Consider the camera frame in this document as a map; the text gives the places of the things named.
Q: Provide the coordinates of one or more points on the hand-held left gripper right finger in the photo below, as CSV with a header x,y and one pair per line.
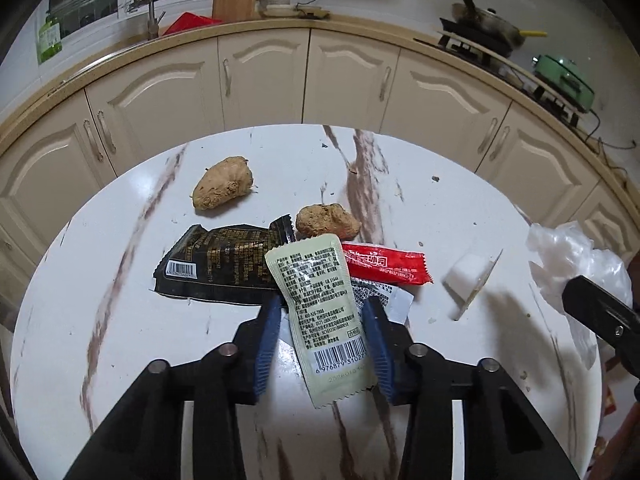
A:
x,y
377,345

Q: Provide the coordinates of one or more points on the small wooden board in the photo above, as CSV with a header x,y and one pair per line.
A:
x,y
295,11

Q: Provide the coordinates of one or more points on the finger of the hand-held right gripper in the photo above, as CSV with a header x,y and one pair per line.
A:
x,y
595,305

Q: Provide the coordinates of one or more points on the green electric cooker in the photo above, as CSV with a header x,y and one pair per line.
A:
x,y
562,80

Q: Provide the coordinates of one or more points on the cream kitchen base cabinet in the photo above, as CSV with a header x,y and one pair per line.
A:
x,y
265,80

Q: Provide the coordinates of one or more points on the clear packet with white block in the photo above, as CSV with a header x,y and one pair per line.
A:
x,y
467,272

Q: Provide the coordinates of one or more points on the round white marble table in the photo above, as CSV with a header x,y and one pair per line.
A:
x,y
150,360

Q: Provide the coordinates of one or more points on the white printed packet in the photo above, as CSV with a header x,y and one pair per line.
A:
x,y
395,300

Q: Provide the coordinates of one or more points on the metal kitchen faucet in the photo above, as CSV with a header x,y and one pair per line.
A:
x,y
151,15

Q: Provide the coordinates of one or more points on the black snack wrapper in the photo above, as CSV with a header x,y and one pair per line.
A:
x,y
225,260

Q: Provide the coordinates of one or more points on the red sauce packet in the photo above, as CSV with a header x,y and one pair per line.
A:
x,y
385,262

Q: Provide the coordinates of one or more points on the green dish soap bottle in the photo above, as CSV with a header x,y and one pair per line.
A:
x,y
50,37

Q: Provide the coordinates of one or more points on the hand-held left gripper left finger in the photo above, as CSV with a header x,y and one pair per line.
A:
x,y
267,340

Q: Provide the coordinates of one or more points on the brown ginger piece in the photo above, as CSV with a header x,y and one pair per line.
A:
x,y
222,182
327,222

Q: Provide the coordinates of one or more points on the red cloth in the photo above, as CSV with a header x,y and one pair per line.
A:
x,y
192,22

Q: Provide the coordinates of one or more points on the clear plastic bag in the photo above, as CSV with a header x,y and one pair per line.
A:
x,y
565,255

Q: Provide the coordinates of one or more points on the black gas stove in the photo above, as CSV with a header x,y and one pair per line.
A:
x,y
500,60

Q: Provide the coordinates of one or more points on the pale green sauce packet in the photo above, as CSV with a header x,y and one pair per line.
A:
x,y
320,285

